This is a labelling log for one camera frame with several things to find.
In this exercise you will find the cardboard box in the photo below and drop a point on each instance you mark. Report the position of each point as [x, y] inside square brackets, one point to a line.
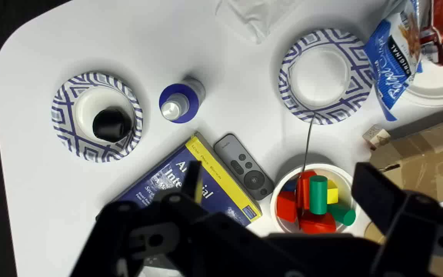
[414, 162]

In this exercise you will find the green cylinder block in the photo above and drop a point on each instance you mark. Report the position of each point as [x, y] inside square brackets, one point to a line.
[319, 195]

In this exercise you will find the blue patterned bowl with black object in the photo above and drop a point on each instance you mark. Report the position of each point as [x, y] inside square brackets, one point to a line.
[76, 105]

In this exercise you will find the black object in bowl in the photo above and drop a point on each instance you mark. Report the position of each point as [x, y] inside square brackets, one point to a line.
[111, 124]

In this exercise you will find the blue snack bag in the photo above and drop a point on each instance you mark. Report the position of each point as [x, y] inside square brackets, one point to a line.
[394, 53]

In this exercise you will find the empty blue patterned paper bowl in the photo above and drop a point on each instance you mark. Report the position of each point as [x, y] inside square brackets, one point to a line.
[325, 76]

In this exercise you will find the blue spray bottle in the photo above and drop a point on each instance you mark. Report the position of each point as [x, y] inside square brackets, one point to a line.
[181, 102]

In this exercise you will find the blue and yellow book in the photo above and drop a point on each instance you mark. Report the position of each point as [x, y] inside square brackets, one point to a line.
[219, 191]

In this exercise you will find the white paper plate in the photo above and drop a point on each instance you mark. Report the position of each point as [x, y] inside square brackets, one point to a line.
[427, 87]

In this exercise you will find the grey remote control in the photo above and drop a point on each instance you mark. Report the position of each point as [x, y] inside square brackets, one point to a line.
[251, 176]

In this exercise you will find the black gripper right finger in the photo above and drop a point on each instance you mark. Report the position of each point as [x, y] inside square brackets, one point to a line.
[410, 221]

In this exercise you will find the white bowl of coloured blocks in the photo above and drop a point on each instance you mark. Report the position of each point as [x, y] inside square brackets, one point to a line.
[344, 182]

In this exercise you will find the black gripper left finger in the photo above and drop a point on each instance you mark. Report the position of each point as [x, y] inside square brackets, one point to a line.
[174, 225]

